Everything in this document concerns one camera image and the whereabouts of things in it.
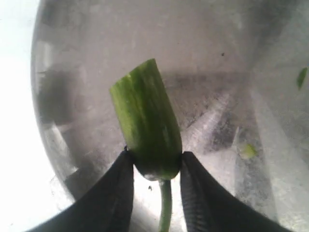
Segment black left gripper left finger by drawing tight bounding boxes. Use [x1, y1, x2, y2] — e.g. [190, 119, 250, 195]
[31, 148, 134, 232]

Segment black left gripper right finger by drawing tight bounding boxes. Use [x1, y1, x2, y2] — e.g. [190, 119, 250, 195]
[180, 151, 287, 232]

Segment green cucumber piece with stem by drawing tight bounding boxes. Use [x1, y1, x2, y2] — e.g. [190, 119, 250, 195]
[109, 58, 183, 232]

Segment green cucumber slice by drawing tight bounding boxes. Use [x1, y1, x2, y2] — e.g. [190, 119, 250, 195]
[239, 144, 257, 160]

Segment small cucumber scrap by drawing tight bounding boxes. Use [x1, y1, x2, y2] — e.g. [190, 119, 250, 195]
[296, 67, 308, 90]

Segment round steel plate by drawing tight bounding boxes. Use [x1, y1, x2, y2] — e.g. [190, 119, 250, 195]
[31, 0, 309, 232]

